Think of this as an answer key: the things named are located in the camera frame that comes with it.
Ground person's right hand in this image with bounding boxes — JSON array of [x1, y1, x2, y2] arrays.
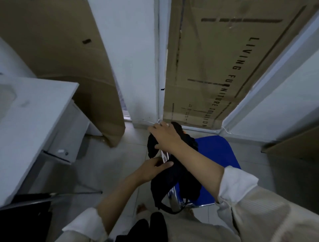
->
[[148, 122, 186, 153]]

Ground person's left hand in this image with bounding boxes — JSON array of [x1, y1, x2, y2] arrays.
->
[[135, 157, 174, 183]]

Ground black fabric bag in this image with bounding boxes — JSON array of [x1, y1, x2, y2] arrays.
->
[[147, 122, 203, 215]]

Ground person's left forearm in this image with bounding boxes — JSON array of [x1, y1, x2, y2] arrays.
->
[[97, 172, 150, 235]]

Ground person's right forearm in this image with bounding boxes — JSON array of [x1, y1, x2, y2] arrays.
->
[[172, 143, 225, 198]]

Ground blue chair seat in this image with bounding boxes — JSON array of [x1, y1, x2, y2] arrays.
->
[[174, 136, 242, 207]]

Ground person's black trousers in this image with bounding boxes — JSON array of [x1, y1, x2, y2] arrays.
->
[[115, 212, 169, 242]]

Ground white drawer unit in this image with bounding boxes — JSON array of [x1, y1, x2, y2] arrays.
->
[[42, 99, 104, 165]]

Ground large printed cardboard box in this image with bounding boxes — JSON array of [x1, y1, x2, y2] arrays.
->
[[162, 0, 319, 129]]

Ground person's cream shirt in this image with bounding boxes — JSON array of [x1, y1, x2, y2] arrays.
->
[[55, 166, 319, 242]]

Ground white desk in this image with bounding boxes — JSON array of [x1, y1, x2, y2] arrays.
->
[[0, 75, 80, 208]]

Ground flat brown cardboard sheet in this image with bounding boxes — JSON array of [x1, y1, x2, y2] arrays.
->
[[261, 125, 319, 165]]

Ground plain brown cardboard box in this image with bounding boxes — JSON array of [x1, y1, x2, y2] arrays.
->
[[0, 0, 126, 148]]

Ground chrome chair frame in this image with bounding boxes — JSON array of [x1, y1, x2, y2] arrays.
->
[[167, 186, 215, 213]]

